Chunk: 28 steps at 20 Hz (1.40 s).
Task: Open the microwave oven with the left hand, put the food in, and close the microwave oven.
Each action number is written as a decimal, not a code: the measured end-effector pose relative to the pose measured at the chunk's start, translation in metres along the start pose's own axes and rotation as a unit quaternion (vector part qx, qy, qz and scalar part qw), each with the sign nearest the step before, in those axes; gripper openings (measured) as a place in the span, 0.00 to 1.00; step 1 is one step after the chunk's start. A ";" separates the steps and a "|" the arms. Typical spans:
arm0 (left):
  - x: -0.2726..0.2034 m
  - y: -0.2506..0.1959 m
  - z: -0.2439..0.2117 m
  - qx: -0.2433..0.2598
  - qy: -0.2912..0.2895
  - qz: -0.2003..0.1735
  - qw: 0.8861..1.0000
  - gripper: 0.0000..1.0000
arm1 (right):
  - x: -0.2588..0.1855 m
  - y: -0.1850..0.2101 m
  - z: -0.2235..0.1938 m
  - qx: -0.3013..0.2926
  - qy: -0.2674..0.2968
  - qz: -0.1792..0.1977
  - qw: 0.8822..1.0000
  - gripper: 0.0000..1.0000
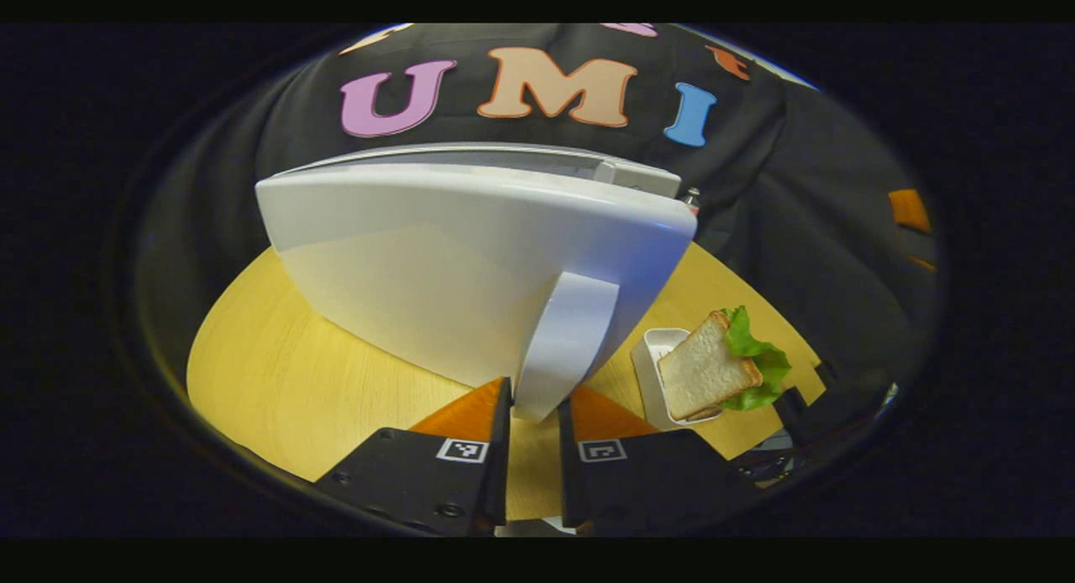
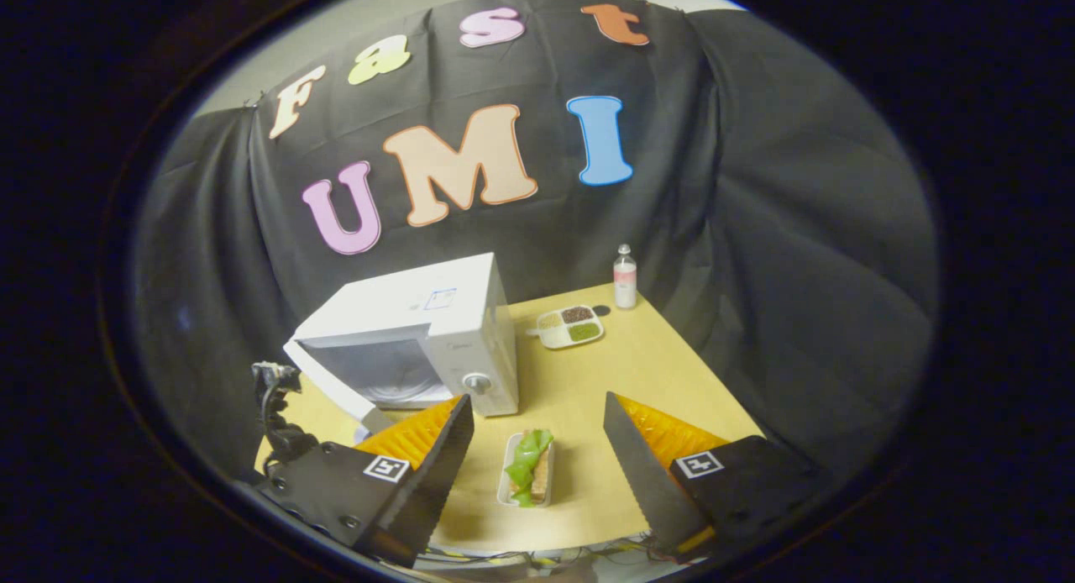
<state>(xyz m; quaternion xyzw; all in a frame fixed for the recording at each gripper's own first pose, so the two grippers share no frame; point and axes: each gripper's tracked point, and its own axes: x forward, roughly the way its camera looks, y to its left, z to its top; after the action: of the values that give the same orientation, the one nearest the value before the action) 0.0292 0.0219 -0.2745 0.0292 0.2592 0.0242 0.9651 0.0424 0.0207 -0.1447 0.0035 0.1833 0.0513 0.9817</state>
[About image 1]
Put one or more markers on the orange wooden chair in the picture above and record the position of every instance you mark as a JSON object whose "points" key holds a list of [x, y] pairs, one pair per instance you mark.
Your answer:
{"points": [[909, 209]]}

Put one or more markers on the black backdrop cloth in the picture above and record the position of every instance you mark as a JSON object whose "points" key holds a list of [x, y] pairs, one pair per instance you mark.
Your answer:
{"points": [[798, 188]]}

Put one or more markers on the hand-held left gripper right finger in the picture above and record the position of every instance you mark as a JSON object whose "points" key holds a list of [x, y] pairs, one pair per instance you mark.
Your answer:
{"points": [[569, 482]]}

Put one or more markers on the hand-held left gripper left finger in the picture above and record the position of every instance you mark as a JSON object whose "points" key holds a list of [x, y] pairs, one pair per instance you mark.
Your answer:
{"points": [[499, 474]]}

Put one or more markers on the toast sandwich with lettuce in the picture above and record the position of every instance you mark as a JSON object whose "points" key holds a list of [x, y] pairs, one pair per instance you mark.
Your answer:
{"points": [[701, 369]]}

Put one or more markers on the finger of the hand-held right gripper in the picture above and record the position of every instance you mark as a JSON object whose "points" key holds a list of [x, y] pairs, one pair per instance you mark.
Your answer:
{"points": [[794, 415]]}

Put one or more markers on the white rectangular tray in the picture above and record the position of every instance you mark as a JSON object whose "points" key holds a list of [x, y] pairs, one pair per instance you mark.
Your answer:
{"points": [[651, 348]]}

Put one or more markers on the white microwave oven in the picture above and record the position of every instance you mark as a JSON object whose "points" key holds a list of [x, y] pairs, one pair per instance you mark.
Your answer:
{"points": [[420, 255]]}

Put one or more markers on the small pink label bottle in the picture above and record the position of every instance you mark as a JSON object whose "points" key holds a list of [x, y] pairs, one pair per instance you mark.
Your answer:
{"points": [[691, 201]]}

